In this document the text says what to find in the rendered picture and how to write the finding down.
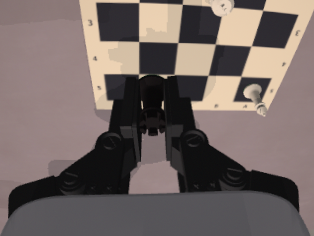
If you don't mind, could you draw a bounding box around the white chess piece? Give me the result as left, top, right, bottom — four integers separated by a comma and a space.
243, 83, 267, 116
209, 0, 234, 16

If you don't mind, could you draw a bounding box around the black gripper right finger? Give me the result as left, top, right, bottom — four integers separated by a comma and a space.
164, 76, 299, 211

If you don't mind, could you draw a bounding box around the black and cream chessboard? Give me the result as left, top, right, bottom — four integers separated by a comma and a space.
79, 0, 314, 111

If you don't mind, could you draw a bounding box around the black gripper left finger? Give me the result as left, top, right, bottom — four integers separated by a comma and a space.
8, 77, 142, 218

